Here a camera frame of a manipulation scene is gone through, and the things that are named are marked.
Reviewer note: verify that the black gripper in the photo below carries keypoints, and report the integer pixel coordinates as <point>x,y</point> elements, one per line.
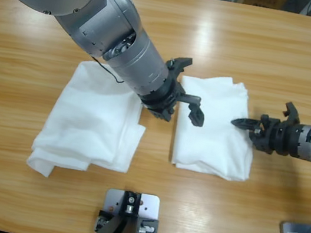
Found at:
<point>277,137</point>
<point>163,98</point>

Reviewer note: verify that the white t-shirt with black logo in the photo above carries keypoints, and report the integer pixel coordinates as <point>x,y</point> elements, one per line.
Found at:
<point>206,149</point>

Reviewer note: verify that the grey metal stand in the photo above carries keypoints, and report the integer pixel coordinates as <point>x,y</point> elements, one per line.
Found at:
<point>306,7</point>

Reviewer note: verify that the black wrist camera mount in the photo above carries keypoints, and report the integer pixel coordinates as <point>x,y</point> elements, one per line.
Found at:
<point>292,112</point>
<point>180,64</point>

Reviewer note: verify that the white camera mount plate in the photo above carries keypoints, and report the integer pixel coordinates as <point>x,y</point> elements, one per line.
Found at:
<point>150,208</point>

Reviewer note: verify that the dark camera mount post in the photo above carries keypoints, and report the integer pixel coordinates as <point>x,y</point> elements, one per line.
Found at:
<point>124,231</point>

